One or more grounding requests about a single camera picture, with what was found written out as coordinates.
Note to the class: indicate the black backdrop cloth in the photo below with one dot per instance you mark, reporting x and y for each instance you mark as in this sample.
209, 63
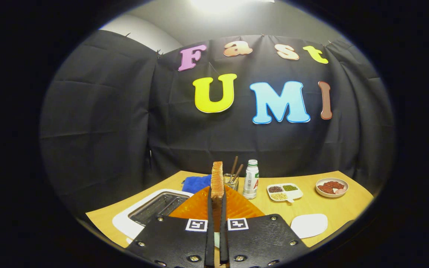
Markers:
106, 130

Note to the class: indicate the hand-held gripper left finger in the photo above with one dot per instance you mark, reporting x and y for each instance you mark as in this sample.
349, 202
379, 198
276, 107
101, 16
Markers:
177, 238

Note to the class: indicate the red meat piece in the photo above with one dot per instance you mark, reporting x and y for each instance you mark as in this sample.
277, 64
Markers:
325, 189
335, 184

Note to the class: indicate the plain toast bread slice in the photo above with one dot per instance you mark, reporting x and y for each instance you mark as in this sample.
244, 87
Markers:
217, 178

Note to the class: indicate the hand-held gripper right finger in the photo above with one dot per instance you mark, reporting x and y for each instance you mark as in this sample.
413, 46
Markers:
259, 238

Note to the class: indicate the small pink meat slice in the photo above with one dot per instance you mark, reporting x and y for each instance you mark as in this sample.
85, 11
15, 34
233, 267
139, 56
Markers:
340, 191

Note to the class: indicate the brown chopstick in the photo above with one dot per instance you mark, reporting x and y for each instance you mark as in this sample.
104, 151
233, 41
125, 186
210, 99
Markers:
238, 173
234, 167

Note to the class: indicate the pile of dark beans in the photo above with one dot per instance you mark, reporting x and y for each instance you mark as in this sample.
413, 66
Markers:
275, 189

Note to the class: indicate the pile of green beans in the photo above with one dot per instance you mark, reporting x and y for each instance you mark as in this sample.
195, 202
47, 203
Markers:
290, 188

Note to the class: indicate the white plastic bottle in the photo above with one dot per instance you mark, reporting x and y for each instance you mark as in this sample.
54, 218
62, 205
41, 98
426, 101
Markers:
250, 182

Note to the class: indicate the white divided dish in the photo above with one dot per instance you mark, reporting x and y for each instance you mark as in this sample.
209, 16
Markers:
297, 195

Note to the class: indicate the blue cloth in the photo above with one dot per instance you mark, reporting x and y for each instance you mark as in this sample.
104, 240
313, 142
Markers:
196, 183

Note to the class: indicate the pile of yellow soybeans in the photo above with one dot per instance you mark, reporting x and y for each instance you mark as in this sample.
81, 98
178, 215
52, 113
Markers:
279, 196

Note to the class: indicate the white square plate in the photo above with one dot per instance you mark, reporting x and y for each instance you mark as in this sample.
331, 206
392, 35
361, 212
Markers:
309, 225

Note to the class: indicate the white toaster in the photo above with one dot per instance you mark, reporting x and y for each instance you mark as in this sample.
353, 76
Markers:
123, 223

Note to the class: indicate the white round meat plate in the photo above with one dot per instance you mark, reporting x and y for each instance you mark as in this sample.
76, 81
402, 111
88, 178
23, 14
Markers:
320, 180

